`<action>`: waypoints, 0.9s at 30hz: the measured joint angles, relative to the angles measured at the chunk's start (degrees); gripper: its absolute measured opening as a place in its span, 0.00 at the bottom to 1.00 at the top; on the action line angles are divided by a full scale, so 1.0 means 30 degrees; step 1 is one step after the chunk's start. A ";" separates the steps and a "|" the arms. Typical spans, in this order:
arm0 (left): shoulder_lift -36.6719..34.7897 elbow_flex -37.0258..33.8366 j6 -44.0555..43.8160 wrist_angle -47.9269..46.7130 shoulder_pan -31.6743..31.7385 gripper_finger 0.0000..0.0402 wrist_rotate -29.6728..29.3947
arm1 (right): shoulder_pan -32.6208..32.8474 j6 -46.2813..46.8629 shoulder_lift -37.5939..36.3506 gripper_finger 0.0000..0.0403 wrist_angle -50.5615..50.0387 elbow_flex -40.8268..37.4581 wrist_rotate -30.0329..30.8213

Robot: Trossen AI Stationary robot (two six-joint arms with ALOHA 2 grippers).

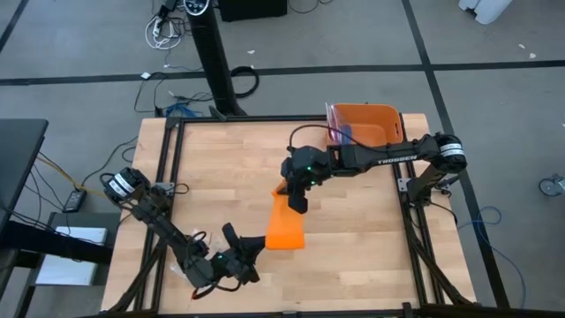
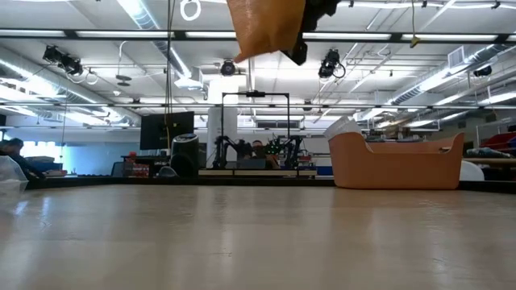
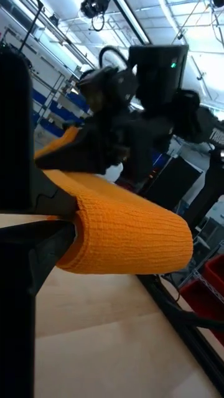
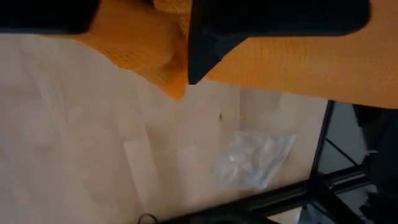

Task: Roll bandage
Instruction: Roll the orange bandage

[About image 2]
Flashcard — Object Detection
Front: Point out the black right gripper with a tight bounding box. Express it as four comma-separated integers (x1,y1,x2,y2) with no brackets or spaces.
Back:
282,0,343,67

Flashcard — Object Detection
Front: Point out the orange elastic bandage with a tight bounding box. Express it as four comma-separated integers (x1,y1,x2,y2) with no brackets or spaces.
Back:
226,0,306,64

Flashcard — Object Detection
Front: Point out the orange plastic bin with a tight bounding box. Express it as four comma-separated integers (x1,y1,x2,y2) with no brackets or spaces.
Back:
328,131,465,191

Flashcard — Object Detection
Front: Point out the clear plastic zip bag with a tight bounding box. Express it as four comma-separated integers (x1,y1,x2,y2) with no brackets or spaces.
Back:
0,155,30,205

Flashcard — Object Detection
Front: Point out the white item in basket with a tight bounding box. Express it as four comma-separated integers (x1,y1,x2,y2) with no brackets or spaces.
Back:
323,116,374,153

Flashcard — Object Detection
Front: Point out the person behind robot station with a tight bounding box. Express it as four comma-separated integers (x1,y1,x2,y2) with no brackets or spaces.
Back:
249,139,282,170

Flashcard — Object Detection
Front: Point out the yellow hanging tag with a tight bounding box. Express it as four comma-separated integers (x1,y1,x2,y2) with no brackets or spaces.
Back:
409,0,421,49

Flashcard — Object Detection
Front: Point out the wooden background station table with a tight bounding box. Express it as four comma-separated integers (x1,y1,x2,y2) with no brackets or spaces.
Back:
198,168,318,178

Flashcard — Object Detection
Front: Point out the black monitor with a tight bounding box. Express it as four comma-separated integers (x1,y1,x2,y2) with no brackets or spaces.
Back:
139,111,195,151

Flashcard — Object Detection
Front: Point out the white moulded foam seat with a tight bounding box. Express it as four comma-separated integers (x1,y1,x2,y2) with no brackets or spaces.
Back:
459,159,485,182

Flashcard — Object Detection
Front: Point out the red storage bin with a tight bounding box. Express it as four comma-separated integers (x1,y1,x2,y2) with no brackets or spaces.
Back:
479,131,516,152

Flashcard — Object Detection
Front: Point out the wooden background workbench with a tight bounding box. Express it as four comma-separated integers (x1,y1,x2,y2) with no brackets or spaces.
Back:
463,156,516,167

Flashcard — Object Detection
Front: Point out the black overhead light beam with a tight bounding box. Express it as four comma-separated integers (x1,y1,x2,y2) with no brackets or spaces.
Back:
0,27,516,44

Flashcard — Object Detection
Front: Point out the person at window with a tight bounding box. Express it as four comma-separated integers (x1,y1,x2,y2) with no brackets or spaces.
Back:
0,137,46,180

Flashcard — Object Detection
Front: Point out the black camera with cable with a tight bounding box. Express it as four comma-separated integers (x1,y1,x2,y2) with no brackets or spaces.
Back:
318,48,347,80

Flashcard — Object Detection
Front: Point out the black overhead camera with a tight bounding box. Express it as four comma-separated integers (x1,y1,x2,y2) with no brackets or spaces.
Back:
220,59,237,77

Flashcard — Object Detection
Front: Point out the white looped cable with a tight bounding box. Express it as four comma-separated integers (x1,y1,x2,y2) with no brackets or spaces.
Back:
179,0,202,23

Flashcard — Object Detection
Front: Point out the black aluminium table frame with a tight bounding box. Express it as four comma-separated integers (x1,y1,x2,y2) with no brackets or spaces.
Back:
23,176,516,195

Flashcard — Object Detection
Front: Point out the black ceiling camera pair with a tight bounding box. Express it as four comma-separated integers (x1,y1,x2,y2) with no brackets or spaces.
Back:
42,44,85,77

